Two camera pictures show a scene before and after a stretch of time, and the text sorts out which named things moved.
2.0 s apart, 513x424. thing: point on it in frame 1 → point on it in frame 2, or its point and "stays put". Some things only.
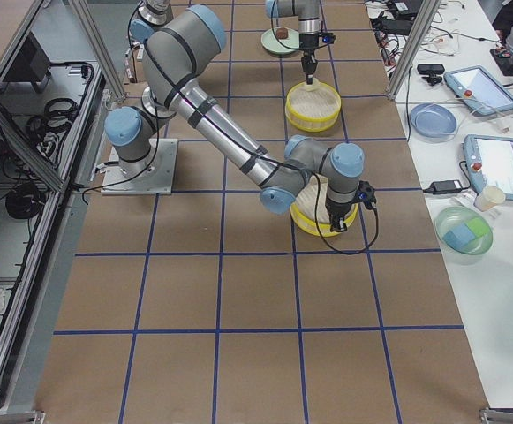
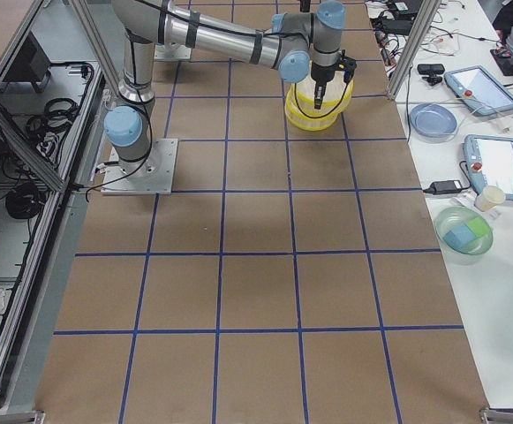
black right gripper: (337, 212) → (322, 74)
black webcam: (430, 72) stays put
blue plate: (433, 123) stays put
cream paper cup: (488, 198) stays put
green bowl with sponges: (463, 233) stays put
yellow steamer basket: (310, 210) → (337, 94)
